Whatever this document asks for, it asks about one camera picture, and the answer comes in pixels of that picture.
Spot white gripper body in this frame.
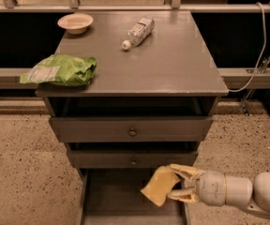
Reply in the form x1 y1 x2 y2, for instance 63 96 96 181
197 171 226 206

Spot grey wooden drawer cabinet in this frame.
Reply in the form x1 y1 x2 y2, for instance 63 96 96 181
35 10 230 225

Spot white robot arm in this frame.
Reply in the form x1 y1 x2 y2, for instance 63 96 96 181
167 164 270 219

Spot grey bottom drawer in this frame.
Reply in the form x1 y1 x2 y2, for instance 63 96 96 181
76 169 191 225

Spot green chip bag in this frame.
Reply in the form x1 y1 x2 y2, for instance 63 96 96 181
20 54 97 86

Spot grey top drawer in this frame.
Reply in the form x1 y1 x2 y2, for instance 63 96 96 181
50 116 213 143

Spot grey drawer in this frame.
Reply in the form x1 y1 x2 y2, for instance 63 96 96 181
76 169 191 225
50 116 213 143
67 150 198 169

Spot beige bowl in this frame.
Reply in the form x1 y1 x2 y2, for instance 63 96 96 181
57 13 94 35

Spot yellow sponge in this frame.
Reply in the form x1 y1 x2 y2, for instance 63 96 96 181
141 166 180 206

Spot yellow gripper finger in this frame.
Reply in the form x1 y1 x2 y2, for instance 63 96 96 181
169 164 204 181
167 187 200 203

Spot grey middle drawer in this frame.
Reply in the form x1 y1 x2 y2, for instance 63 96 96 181
67 150 198 169

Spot clear plastic water bottle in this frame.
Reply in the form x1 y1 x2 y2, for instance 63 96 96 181
122 16 155 51

